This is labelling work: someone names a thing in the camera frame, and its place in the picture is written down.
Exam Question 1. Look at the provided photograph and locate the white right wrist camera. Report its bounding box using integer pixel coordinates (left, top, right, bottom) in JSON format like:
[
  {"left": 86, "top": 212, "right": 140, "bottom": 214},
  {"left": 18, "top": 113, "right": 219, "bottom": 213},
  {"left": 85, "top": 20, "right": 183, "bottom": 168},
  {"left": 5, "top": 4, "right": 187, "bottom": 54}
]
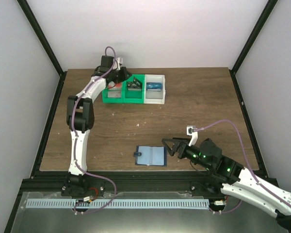
[{"left": 186, "top": 126, "right": 198, "bottom": 146}]

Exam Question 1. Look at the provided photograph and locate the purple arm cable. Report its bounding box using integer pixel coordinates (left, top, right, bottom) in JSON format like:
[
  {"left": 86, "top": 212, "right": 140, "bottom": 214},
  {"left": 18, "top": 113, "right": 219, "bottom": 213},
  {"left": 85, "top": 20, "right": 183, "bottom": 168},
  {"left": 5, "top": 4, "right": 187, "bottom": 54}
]
[
  {"left": 70, "top": 46, "right": 117, "bottom": 170},
  {"left": 196, "top": 119, "right": 291, "bottom": 216}
]

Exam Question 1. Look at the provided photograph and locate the left green plastic bin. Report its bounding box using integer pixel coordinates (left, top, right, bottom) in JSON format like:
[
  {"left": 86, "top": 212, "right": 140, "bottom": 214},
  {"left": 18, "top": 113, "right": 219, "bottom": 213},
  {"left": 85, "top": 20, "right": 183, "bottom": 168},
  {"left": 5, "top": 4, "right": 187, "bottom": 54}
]
[{"left": 102, "top": 75, "right": 123, "bottom": 103}]

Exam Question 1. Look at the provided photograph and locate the middle green plastic bin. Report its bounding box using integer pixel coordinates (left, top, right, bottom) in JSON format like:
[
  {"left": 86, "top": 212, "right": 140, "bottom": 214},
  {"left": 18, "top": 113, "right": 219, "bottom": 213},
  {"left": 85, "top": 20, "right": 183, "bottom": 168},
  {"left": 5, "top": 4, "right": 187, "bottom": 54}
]
[{"left": 123, "top": 74, "right": 145, "bottom": 104}]

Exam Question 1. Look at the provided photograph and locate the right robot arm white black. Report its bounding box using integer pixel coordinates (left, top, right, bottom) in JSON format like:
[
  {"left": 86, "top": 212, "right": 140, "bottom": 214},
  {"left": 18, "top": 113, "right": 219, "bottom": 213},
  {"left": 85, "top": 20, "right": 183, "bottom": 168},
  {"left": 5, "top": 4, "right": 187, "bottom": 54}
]
[{"left": 162, "top": 138, "right": 291, "bottom": 232}]

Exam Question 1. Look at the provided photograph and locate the right black frame post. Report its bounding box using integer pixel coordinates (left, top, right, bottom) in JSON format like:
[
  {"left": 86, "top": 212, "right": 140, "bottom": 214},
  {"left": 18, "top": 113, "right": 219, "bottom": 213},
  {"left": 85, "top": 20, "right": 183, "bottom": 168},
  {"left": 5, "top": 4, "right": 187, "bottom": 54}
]
[{"left": 230, "top": 0, "right": 279, "bottom": 73}]

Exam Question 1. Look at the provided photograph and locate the white plastic bin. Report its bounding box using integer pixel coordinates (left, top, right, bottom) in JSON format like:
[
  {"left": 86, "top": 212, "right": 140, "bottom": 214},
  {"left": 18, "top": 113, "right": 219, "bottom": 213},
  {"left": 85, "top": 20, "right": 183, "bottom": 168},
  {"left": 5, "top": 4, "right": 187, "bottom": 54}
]
[{"left": 144, "top": 74, "right": 166, "bottom": 104}]

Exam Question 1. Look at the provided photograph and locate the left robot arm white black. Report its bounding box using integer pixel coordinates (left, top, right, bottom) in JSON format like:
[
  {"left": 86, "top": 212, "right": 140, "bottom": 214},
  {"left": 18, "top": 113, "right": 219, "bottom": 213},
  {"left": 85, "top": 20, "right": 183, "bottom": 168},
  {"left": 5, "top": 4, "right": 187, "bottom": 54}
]
[{"left": 66, "top": 55, "right": 132, "bottom": 176}]

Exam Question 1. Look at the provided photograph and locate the left black frame post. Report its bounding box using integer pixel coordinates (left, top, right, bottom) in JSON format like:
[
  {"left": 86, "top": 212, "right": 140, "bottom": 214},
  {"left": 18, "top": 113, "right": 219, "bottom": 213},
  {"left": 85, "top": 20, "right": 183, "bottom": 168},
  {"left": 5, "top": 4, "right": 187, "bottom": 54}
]
[{"left": 17, "top": 0, "right": 64, "bottom": 76}]

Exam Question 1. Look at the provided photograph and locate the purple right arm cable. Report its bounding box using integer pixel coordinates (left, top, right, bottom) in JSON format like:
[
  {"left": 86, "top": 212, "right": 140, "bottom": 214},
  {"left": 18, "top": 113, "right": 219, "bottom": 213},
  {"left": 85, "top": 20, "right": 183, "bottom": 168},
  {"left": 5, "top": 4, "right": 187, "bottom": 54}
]
[{"left": 196, "top": 119, "right": 291, "bottom": 216}]

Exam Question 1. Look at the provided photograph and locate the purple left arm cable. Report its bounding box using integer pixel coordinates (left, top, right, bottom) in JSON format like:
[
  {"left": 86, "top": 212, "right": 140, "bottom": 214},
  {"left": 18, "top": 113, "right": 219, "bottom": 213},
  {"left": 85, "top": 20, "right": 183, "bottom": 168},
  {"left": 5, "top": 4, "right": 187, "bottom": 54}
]
[{"left": 70, "top": 46, "right": 117, "bottom": 170}]

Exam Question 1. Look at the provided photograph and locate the green plastic bin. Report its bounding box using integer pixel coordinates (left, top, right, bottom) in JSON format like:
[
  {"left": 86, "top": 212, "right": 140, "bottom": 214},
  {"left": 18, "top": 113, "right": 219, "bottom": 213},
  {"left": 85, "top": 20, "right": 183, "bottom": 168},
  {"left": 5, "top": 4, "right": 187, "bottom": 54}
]
[
  {"left": 102, "top": 75, "right": 123, "bottom": 103},
  {"left": 123, "top": 74, "right": 145, "bottom": 104}
]

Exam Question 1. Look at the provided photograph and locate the light blue slotted cable duct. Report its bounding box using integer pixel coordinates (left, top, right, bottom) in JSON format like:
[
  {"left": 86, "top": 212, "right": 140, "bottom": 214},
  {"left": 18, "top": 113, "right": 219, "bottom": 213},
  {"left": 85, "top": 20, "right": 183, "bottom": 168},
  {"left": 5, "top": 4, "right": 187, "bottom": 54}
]
[{"left": 26, "top": 199, "right": 209, "bottom": 210}]

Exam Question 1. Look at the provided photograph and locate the black card in bin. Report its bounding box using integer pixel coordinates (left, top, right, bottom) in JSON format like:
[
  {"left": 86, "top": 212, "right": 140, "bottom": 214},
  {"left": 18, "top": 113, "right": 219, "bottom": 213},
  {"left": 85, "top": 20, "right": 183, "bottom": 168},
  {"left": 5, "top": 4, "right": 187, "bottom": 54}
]
[{"left": 127, "top": 82, "right": 142, "bottom": 91}]

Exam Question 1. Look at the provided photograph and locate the black frame post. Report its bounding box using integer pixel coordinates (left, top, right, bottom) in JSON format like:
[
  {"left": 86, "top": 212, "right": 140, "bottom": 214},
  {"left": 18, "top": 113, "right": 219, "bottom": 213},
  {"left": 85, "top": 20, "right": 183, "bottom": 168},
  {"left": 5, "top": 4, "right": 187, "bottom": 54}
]
[
  {"left": 17, "top": 0, "right": 64, "bottom": 76},
  {"left": 230, "top": 0, "right": 279, "bottom": 73}
]

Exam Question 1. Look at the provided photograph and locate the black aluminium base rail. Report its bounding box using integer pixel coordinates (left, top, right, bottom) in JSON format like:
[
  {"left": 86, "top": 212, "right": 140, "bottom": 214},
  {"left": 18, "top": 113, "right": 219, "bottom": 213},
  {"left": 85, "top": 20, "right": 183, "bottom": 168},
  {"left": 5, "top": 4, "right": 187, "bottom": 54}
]
[{"left": 20, "top": 170, "right": 223, "bottom": 198}]

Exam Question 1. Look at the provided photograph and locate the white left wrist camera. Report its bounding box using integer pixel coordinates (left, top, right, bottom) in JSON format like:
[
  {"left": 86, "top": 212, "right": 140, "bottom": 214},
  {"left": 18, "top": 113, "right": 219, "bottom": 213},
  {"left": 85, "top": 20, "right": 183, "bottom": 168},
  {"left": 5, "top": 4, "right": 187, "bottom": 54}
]
[{"left": 115, "top": 57, "right": 123, "bottom": 68}]

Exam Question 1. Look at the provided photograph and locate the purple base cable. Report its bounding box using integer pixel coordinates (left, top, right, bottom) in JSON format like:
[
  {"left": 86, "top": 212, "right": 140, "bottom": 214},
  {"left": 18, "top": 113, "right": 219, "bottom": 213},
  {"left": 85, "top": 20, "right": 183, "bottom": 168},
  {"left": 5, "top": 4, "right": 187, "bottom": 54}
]
[
  {"left": 72, "top": 169, "right": 117, "bottom": 216},
  {"left": 212, "top": 194, "right": 243, "bottom": 215}
]

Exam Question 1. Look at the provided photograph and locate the blue card in bin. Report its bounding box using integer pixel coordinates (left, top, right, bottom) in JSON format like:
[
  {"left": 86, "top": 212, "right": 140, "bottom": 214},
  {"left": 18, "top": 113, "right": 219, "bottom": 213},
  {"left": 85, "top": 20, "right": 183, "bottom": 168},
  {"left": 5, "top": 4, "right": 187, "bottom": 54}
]
[{"left": 146, "top": 82, "right": 163, "bottom": 91}]

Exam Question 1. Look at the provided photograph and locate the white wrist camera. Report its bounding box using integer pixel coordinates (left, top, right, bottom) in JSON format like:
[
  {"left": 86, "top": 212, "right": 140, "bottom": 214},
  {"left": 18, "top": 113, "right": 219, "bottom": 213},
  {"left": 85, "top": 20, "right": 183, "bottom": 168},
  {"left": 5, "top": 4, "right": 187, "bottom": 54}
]
[
  {"left": 186, "top": 126, "right": 198, "bottom": 146},
  {"left": 115, "top": 57, "right": 123, "bottom": 68}
]

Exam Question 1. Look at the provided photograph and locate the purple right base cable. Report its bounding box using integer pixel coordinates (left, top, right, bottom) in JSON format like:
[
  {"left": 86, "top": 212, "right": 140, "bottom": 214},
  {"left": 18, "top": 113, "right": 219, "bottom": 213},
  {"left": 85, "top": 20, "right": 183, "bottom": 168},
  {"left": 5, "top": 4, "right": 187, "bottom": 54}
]
[{"left": 212, "top": 194, "right": 243, "bottom": 215}]

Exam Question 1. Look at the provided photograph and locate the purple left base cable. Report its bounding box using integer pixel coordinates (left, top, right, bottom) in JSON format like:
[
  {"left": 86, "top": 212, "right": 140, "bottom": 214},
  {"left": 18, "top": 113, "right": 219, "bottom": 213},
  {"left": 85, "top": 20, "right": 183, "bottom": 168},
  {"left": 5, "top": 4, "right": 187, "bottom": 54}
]
[{"left": 72, "top": 169, "right": 117, "bottom": 216}]

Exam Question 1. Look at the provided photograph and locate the blue leather card holder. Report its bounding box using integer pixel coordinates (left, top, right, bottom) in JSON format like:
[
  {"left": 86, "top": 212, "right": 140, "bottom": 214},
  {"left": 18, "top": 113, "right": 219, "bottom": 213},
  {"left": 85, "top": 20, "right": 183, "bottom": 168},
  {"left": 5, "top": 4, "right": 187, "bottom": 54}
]
[{"left": 133, "top": 146, "right": 167, "bottom": 166}]

